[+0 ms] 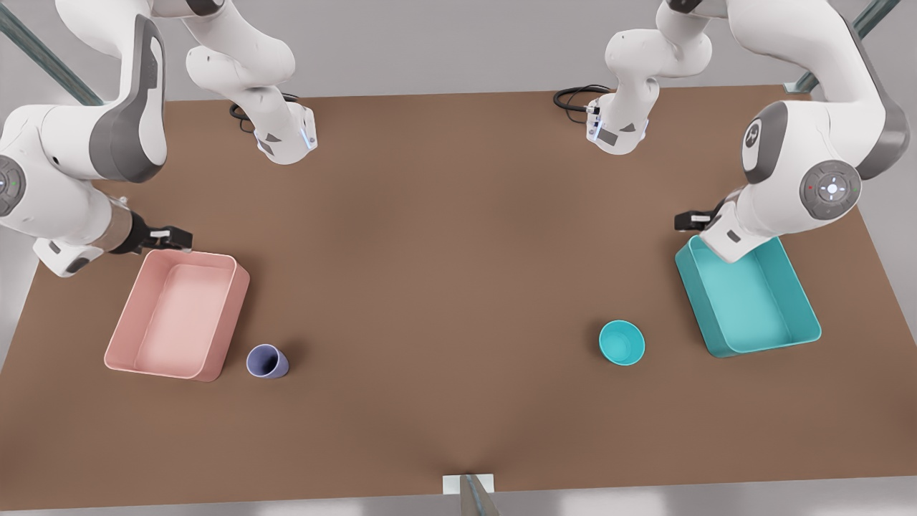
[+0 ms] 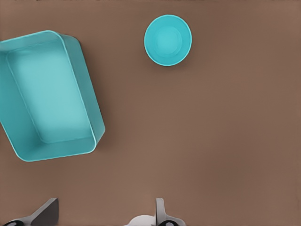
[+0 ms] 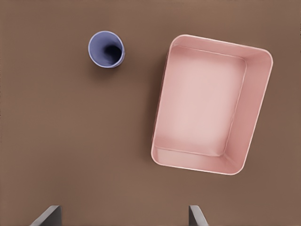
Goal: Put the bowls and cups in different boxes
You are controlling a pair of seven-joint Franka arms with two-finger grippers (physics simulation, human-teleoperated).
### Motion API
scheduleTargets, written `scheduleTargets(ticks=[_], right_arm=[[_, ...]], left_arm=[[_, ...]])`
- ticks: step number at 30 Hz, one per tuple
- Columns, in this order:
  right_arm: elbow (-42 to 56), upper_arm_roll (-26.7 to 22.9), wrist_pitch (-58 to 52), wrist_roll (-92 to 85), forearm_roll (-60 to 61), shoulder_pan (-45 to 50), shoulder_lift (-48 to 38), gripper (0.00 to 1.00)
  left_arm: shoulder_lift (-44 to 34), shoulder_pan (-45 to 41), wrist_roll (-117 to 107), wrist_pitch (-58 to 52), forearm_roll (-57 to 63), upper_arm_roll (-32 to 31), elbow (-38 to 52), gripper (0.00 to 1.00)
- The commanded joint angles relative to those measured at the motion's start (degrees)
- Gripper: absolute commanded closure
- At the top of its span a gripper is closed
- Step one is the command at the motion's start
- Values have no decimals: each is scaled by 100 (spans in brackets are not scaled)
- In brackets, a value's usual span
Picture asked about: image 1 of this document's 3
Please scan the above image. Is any pink plastic box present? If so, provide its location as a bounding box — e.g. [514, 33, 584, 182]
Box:
[104, 249, 251, 383]

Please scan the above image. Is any teal plastic box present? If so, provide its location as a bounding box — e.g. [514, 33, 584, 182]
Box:
[675, 235, 822, 359]

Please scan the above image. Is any teal bowl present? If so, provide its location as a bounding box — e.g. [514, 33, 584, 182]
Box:
[599, 320, 645, 367]

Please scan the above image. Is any lavender cup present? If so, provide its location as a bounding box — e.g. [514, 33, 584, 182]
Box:
[246, 344, 290, 379]

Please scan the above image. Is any black cable loop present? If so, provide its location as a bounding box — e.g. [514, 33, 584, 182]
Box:
[553, 85, 614, 125]
[229, 92, 300, 135]

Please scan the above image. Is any silver frame post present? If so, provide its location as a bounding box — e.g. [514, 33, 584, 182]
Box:
[443, 473, 502, 516]
[784, 0, 901, 95]
[0, 7, 105, 107]

